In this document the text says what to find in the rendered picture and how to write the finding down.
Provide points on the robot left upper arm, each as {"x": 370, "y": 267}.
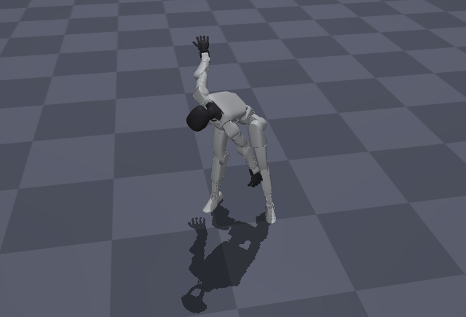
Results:
{"x": 233, "y": 132}

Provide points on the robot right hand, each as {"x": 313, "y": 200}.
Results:
{"x": 202, "y": 45}

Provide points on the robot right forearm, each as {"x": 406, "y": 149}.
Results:
{"x": 204, "y": 64}

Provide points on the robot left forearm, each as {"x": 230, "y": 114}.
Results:
{"x": 249, "y": 157}

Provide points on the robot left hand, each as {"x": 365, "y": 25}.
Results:
{"x": 255, "y": 179}

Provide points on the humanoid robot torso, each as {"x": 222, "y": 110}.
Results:
{"x": 232, "y": 106}

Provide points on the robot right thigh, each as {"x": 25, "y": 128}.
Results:
{"x": 219, "y": 145}

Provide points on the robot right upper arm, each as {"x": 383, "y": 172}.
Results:
{"x": 201, "y": 90}

